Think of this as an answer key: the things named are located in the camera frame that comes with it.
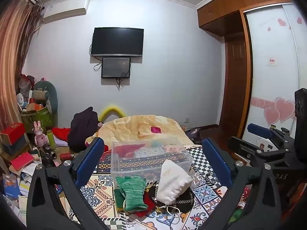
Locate wooden overhead cabinet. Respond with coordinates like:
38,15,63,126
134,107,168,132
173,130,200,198
197,0,292,37

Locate patterned bed sheet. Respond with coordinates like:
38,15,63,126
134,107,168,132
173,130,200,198
69,146,243,230

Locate grey plush toy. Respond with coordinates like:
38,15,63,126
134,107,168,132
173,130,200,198
32,80,58,115

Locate white air conditioner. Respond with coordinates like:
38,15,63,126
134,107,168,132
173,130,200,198
43,0,90,23

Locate striped pink curtain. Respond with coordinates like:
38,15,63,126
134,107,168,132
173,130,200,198
0,0,45,135

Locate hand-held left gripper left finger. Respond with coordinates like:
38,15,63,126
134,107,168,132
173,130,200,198
26,137,113,230

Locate white drawstring pouch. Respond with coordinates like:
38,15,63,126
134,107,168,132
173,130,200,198
156,159,193,205

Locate scattered white papers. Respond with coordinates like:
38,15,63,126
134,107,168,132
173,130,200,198
10,162,45,197

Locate small black wall monitor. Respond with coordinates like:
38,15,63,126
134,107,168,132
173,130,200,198
101,57,131,79

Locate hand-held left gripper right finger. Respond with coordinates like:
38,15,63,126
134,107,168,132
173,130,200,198
202,138,286,230

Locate lavender cloth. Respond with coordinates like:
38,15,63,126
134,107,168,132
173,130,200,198
54,138,70,147

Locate clear plastic storage box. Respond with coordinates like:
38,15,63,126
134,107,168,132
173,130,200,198
111,140,193,187

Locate small red cloth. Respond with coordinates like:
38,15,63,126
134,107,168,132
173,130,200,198
133,198,156,218

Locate black knit hat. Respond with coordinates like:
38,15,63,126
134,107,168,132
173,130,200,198
144,180,195,214

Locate red cylindrical bottle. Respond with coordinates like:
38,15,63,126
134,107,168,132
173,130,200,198
60,153,77,162

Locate red folded garment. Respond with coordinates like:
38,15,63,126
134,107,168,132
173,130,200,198
52,127,71,140

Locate pink bunny figure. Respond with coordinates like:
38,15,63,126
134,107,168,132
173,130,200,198
33,121,47,146

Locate red book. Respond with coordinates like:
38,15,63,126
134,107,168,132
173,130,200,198
11,152,35,170

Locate purple bag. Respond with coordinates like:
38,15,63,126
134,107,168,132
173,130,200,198
183,127,201,145

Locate brown wooden door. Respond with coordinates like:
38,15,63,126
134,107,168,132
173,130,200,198
219,35,252,138

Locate red plastic bag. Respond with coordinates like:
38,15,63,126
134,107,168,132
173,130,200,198
19,73,36,96

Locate yellow fleece blanket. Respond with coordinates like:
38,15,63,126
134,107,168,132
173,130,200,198
85,115,195,154

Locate black television cable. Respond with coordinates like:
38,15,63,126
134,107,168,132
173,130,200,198
89,44,102,72

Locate green bottle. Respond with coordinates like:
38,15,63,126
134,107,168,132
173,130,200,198
47,130,58,152

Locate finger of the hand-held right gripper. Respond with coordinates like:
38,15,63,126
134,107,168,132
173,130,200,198
227,136,296,164
248,123,296,148

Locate blue booklet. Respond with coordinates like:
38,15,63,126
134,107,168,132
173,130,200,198
2,174,21,199

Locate white lace cloth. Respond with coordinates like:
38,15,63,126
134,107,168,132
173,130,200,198
134,146,166,158

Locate grey cardboard box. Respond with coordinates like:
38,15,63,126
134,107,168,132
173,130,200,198
1,136,31,157

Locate red knit cloth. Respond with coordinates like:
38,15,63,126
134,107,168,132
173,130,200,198
116,144,147,160

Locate black patterned hair tie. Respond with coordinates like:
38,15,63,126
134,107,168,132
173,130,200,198
204,170,217,186

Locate black cylindrical device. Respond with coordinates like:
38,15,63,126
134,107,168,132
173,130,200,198
40,144,58,160

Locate red gift box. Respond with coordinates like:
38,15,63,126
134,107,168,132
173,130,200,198
0,123,26,145

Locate dark purple jacket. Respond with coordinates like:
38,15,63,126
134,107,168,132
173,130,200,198
68,107,101,152

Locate green knit gloves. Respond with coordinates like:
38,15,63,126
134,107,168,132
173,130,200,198
114,175,148,212

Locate green storage box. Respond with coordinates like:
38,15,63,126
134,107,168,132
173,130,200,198
21,107,54,133

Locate black monitor cable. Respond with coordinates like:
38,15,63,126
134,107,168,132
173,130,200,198
116,72,128,91

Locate black wall television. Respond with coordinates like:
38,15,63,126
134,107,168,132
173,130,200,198
92,27,144,57

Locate yellow foam arc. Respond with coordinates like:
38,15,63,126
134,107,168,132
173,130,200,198
99,104,126,122

